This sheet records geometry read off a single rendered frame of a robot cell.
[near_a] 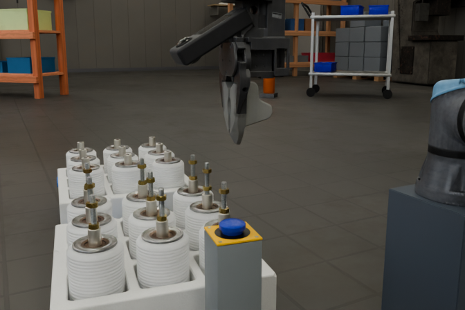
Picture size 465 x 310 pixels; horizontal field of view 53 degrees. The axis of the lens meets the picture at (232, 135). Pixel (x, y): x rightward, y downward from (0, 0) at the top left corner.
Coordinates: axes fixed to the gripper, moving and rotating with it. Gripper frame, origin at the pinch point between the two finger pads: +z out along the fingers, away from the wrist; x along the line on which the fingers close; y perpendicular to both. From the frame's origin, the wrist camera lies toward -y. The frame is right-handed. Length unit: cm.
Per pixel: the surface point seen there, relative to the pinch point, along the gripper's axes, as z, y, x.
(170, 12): -96, 226, 1121
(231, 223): 13.2, -0.3, -0.3
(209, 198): 18.9, 4.5, 28.0
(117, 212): 33, -11, 64
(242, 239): 14.8, 0.5, -2.9
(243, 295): 23.3, 0.4, -3.5
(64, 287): 28.2, -24.8, 17.0
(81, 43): -18, 10, 1091
